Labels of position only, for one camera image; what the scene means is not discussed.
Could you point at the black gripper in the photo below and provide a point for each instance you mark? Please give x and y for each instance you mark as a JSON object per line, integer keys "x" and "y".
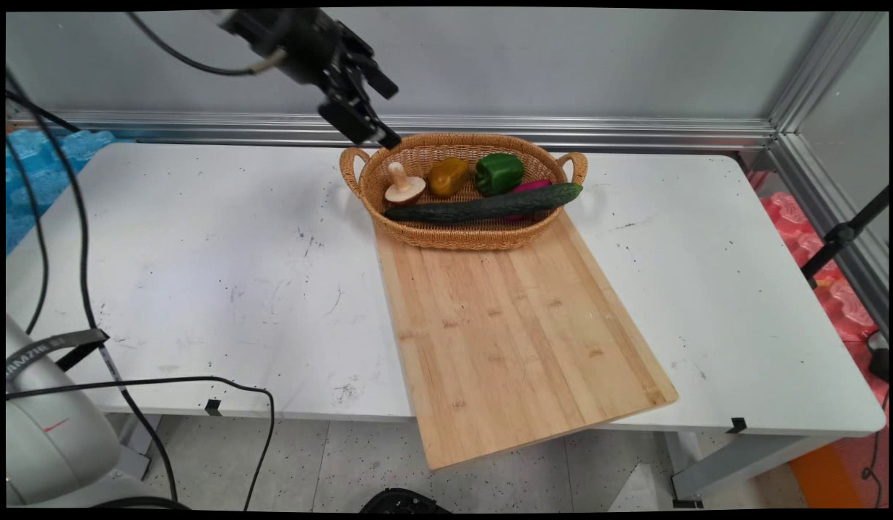
{"x": 302, "y": 43}

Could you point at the long dark green cucumber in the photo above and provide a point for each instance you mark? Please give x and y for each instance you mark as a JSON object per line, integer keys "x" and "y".
{"x": 482, "y": 208}

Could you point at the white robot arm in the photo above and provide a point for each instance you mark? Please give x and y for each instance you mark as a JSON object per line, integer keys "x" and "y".
{"x": 49, "y": 433}

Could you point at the beige mushroom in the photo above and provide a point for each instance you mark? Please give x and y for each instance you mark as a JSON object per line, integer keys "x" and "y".
{"x": 403, "y": 189}

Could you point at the yellow bell pepper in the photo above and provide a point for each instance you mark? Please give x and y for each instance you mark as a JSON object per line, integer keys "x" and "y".
{"x": 448, "y": 177}

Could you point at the green bell pepper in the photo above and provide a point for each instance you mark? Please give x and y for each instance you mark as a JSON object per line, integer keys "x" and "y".
{"x": 498, "y": 173}

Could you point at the magenta eggplant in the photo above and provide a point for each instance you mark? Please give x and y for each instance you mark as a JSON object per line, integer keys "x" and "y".
{"x": 532, "y": 185}

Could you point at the bamboo cutting board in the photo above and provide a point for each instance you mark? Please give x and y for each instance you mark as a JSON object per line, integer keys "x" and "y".
{"x": 519, "y": 339}

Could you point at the blue foam mat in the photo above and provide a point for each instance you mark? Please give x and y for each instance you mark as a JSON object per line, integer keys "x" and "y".
{"x": 42, "y": 180}

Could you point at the black tape mark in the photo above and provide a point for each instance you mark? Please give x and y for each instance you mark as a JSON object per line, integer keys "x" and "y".
{"x": 213, "y": 407}

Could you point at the black round floor object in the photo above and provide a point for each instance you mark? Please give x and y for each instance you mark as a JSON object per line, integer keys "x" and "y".
{"x": 403, "y": 500}

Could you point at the grey table leg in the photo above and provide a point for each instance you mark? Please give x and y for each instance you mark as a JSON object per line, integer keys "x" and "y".
{"x": 743, "y": 462}
{"x": 139, "y": 440}

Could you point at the black tripod stand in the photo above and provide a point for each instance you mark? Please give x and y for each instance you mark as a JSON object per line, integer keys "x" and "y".
{"x": 840, "y": 235}

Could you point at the pink foam mat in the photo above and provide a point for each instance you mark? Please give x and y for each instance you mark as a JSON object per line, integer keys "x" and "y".
{"x": 851, "y": 310}

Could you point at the small black device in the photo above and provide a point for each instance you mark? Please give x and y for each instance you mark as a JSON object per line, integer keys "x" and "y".
{"x": 880, "y": 357}

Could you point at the orange floor mat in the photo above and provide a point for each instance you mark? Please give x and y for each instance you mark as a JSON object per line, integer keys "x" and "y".
{"x": 826, "y": 477}

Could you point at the horizontal aluminium frame rail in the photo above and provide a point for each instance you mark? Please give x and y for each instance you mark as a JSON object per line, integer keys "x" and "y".
{"x": 490, "y": 130}

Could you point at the upright aluminium frame post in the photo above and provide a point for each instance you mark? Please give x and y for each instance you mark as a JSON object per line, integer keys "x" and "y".
{"x": 826, "y": 68}

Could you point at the aluminium side frame rail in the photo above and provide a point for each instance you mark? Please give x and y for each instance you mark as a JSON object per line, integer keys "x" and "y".
{"x": 837, "y": 217}

